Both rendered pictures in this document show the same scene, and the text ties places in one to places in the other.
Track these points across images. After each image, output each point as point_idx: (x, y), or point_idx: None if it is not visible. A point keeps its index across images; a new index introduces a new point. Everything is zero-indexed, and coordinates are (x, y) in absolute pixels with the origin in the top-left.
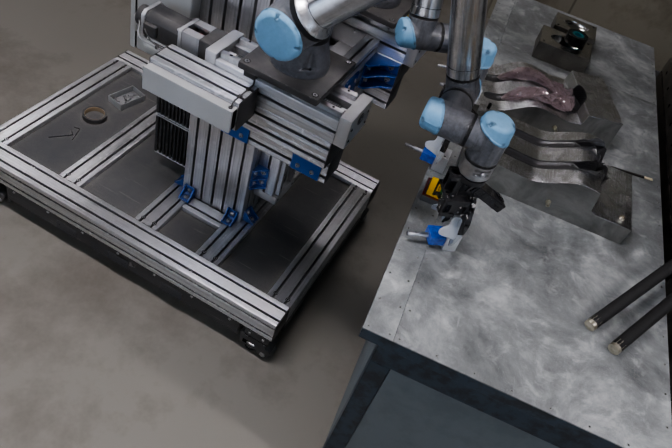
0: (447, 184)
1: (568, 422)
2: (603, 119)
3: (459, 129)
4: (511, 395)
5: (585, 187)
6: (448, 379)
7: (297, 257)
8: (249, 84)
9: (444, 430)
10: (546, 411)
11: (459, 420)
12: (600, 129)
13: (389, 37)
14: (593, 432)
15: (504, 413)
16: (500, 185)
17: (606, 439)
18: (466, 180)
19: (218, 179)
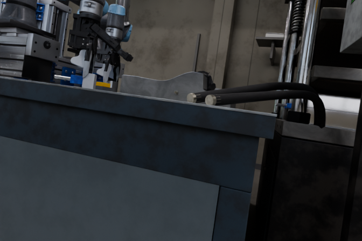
0: (74, 26)
1: (137, 96)
2: (217, 89)
3: None
4: (75, 86)
5: (193, 72)
6: (29, 113)
7: None
8: None
9: (41, 215)
10: (112, 91)
11: (51, 184)
12: None
13: (97, 63)
14: (166, 99)
15: (85, 139)
16: (146, 92)
17: (182, 101)
18: (81, 13)
19: None
